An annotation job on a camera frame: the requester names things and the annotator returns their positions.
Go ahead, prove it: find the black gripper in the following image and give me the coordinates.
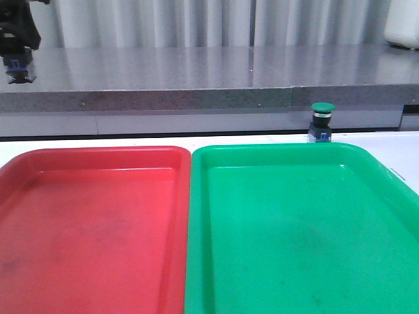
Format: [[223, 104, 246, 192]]
[[1, 0, 41, 56]]

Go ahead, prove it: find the red plastic tray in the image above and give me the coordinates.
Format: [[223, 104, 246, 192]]
[[1, 147, 191, 313]]

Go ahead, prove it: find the red mushroom push button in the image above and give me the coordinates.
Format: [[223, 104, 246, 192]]
[[2, 48, 37, 84]]

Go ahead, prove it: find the white container in background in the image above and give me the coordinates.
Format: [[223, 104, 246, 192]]
[[384, 0, 418, 50]]

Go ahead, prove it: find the green plastic tray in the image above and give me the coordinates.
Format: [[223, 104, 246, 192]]
[[185, 143, 418, 313]]

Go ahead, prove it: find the green mushroom push button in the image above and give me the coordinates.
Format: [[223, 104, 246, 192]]
[[308, 102, 335, 143]]

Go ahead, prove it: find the grey stone platform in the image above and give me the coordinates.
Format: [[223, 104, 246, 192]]
[[1, 44, 418, 137]]

